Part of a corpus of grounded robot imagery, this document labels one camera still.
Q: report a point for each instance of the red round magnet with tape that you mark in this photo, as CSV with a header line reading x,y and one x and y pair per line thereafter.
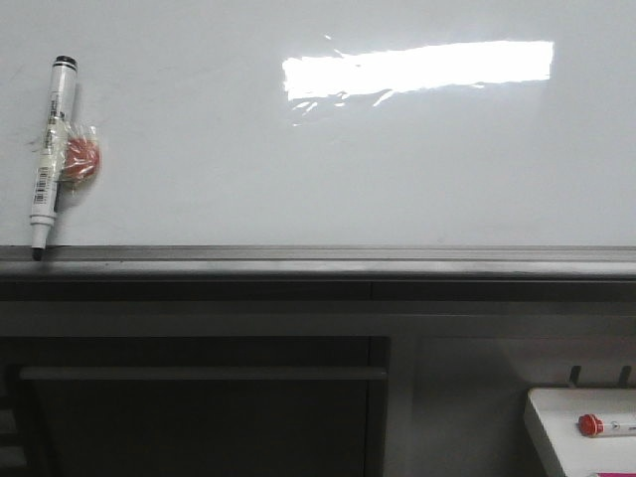
x,y
82,156

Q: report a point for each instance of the white black-tipped whiteboard marker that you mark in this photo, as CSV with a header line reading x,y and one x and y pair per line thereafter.
x,y
60,109

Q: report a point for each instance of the white whiteboard surface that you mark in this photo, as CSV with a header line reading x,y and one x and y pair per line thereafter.
x,y
331,122

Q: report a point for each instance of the left black tray hook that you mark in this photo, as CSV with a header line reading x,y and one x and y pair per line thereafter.
x,y
574,375

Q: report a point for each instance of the black tray hook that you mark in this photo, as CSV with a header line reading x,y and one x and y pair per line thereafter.
x,y
574,375
624,377

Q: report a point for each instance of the white marker tray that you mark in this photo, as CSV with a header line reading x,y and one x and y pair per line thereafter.
x,y
551,419

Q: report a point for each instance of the dark cabinet panel with bar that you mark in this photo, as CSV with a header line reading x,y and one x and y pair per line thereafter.
x,y
246,406

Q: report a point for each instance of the red-capped white marker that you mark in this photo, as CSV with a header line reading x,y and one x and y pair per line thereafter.
x,y
607,425

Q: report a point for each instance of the right black tray hook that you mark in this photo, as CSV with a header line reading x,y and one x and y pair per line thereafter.
x,y
624,377

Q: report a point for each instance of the pink object in tray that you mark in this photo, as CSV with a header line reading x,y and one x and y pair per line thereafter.
x,y
613,474

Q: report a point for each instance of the grey aluminium whiteboard frame rail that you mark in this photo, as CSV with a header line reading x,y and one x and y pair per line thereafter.
x,y
350,273

